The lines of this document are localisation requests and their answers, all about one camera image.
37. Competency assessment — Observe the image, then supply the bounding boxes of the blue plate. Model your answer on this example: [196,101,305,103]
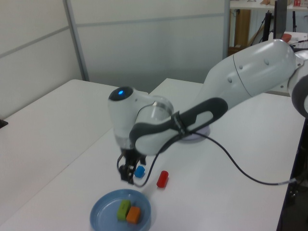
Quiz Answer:
[90,189,152,231]

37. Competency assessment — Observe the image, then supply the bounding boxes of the green block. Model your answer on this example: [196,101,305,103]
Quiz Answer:
[116,199,132,221]

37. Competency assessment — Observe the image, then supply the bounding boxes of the orange block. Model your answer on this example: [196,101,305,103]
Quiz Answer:
[126,206,141,224]

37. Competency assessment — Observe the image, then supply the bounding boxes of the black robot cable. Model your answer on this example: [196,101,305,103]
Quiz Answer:
[117,129,299,187]

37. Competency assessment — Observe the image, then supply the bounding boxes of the brown wooden panel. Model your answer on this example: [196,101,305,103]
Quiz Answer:
[234,9,251,48]

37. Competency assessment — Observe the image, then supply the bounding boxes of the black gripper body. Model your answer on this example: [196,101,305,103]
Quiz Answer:
[120,148,147,167]

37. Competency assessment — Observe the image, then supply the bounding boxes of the cardboard box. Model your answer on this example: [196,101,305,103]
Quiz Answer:
[227,45,244,58]

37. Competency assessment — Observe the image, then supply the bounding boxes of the blue block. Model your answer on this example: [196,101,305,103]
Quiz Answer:
[134,165,146,180]

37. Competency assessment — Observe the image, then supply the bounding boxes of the purple plate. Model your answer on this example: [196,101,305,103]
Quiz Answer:
[179,125,211,144]

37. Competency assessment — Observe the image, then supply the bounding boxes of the black monitor with stand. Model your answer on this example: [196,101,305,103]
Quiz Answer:
[261,0,287,43]

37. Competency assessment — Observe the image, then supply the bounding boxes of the red cylinder block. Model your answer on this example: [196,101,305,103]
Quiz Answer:
[156,170,169,188]

